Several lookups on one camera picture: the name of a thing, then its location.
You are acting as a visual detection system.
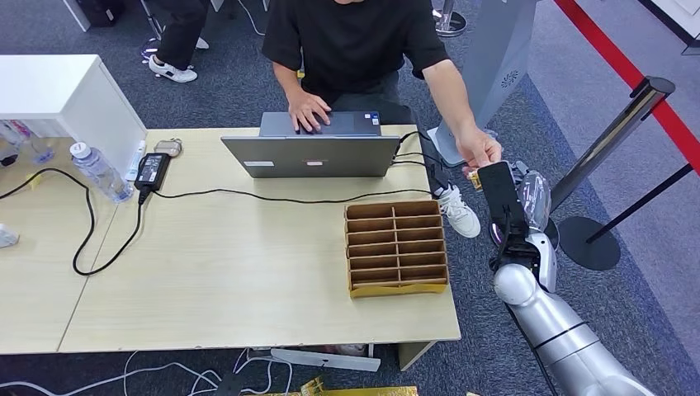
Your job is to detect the red barrier belt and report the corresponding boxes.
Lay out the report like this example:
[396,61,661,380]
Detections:
[553,0,700,177]

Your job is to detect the looped white cable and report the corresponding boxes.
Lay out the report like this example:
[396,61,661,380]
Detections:
[0,359,223,396]

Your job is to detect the black laptop side cable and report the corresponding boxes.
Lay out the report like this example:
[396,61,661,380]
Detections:
[390,130,451,193]

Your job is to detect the white desk foot bar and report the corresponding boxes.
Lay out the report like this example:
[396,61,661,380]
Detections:
[269,347,382,374]

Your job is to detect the black mains cable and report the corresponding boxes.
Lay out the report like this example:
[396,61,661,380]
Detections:
[0,166,148,277]

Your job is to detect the clear plastic water bottle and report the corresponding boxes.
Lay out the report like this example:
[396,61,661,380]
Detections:
[69,141,135,205]

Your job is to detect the thick white cable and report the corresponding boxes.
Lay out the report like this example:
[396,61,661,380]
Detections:
[187,348,295,396]

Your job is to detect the black power adapter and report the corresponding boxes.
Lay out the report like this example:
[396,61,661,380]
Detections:
[134,152,172,193]

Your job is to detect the small beige pouch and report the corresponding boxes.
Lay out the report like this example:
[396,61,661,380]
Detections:
[154,137,184,159]

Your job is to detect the standing person's white shoe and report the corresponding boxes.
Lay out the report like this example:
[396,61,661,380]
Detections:
[148,54,199,84]

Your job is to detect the cardboard divider box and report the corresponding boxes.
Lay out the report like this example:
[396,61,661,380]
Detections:
[343,199,451,299]

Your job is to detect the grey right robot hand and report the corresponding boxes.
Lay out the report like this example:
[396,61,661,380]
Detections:
[477,159,553,236]

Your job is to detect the grey laptop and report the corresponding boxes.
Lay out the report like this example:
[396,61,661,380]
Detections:
[220,111,402,180]

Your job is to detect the grey kiosk stand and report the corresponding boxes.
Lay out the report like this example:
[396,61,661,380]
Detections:
[426,0,541,168]

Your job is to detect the black laptop power cable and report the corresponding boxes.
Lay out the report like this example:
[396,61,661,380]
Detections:
[139,186,438,206]

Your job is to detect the small white object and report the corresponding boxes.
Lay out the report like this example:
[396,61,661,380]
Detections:
[0,223,21,250]

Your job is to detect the standing person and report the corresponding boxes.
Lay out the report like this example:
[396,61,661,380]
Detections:
[140,0,212,84]

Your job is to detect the clear bottles under cabinet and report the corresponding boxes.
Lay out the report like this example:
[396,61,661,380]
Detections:
[0,119,57,166]

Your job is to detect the person's right hand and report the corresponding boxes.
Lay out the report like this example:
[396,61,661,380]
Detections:
[286,88,333,134]

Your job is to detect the black stanchion pole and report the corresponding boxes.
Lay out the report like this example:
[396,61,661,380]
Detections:
[584,162,696,245]

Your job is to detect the person's left hand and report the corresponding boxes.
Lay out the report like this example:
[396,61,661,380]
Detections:
[455,125,504,172]

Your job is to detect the chrome stanchion post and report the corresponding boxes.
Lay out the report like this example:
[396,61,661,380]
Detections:
[549,75,677,272]

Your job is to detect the small white tube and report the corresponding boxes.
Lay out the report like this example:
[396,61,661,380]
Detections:
[125,139,148,182]

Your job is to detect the yellow floor tape strip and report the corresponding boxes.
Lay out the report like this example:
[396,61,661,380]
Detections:
[322,385,420,396]

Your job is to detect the white cabinet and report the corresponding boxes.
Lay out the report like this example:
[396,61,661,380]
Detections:
[0,53,148,179]

